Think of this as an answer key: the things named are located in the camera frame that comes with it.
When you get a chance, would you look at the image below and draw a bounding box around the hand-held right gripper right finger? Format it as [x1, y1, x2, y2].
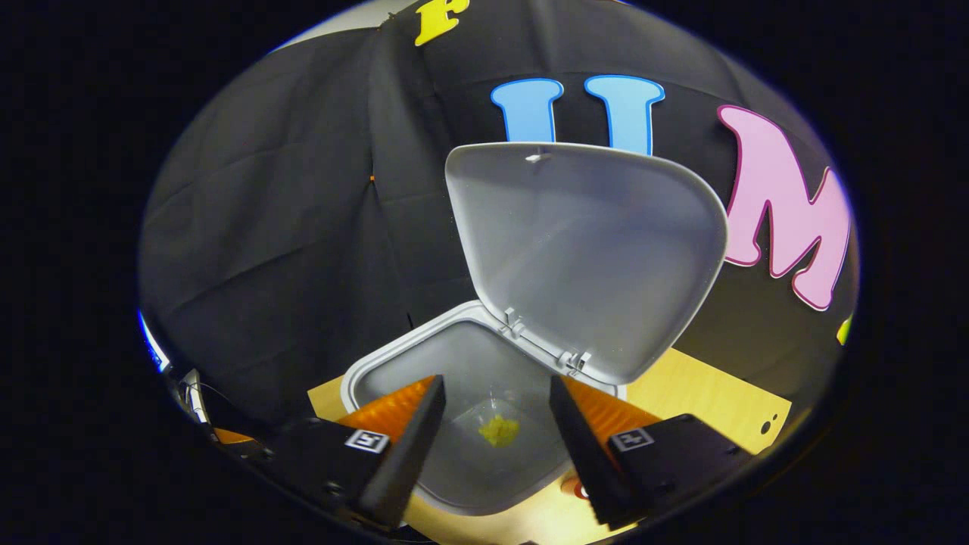
[549, 375, 759, 529]

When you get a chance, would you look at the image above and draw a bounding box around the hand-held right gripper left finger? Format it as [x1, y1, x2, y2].
[257, 374, 447, 531]

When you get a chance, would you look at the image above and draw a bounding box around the yellow paper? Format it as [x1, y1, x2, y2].
[478, 414, 522, 448]

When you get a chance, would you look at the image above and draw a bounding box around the white desktop garbage bin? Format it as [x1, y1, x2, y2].
[341, 142, 729, 517]

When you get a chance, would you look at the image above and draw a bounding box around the wooden desktop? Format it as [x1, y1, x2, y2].
[307, 348, 793, 545]

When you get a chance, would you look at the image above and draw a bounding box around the black backdrop cloth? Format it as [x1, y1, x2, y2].
[139, 0, 860, 425]

